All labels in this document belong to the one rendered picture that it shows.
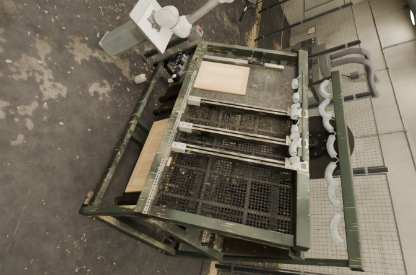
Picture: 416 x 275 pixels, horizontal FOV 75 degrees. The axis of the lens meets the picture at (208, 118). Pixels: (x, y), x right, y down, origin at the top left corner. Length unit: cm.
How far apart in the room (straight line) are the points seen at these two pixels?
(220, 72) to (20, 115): 198
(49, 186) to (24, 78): 97
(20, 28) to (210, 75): 185
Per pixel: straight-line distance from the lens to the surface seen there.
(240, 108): 271
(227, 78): 307
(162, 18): 290
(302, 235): 220
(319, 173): 295
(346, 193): 274
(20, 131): 276
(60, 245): 290
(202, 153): 240
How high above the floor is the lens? 253
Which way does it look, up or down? 32 degrees down
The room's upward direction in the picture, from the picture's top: 77 degrees clockwise
